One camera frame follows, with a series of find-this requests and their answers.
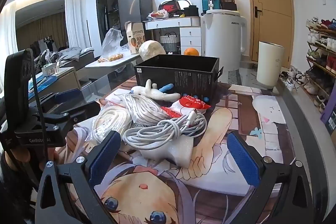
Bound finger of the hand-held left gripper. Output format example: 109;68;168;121
39;101;101;126
54;88;88;106

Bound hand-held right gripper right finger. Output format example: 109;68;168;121
226;132;313;224

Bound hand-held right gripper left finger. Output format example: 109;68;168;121
35;131;122;224

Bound bagged thin white cord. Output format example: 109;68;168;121
89;106;132;146

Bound bagged thick white rope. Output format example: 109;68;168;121
105;91;174;127

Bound white cable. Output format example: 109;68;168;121
122;110;208;147

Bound white foam piece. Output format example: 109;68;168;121
136;135;201;169

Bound red balloon packet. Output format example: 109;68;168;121
161;94;212;118

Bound white blue plush toy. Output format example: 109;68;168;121
130;79;181;102

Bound black cardboard box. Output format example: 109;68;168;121
133;54;223;102

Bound person's left hand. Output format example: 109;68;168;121
4;147;59;174

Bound grey cabinet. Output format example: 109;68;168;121
28;67;82;102

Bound grey clothes pile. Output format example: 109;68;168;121
39;47;95;62

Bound printed desk mat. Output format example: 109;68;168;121
60;81;297;224

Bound white side table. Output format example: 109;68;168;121
84;52;142;69

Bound clear plastic snack bag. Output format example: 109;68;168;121
99;28;124;63

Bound white curtain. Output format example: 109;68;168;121
65;0;87;48

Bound printed cardboard fruit box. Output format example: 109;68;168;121
124;21;146;54

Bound pale round bagged bundle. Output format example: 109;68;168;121
139;40;166;62

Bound white sneakers on floor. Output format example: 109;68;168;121
280;67;306;90

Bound purple box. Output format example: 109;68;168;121
320;98;336;135

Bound dark glass cabinet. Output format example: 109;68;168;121
95;0;132;46

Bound white cylindrical bin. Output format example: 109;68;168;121
256;41;285;89

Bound grey fridge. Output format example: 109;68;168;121
117;0;153;30

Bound woven basket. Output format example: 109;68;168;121
160;32;180;45

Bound plastic food bag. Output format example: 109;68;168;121
148;10;169;19

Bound shoe rack with shoes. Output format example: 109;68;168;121
306;18;336;114

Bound red black bag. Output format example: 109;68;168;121
158;0;181;12

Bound white dresser desk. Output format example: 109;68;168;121
143;17;202;55

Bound small black box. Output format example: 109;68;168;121
220;0;238;11

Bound wooden door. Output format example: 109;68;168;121
243;0;294;62

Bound black cable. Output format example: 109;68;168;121
29;49;51;161

